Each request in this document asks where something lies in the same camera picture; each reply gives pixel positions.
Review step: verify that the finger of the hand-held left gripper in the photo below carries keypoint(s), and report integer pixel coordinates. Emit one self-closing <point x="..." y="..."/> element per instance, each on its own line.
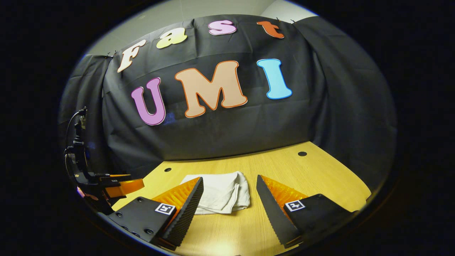
<point x="113" y="175"/>
<point x="124" y="187"/>

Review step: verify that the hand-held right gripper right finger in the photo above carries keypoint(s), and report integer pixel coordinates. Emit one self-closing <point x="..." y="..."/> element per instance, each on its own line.
<point x="273" y="213"/>

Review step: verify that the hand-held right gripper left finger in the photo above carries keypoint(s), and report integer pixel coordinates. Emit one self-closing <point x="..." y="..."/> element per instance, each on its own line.
<point x="186" y="213"/>

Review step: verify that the white jeans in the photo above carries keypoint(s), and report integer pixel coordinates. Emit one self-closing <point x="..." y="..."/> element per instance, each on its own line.
<point x="220" y="192"/>

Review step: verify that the black backdrop cloth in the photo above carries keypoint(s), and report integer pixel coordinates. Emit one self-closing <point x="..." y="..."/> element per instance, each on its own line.
<point x="231" y="131"/>

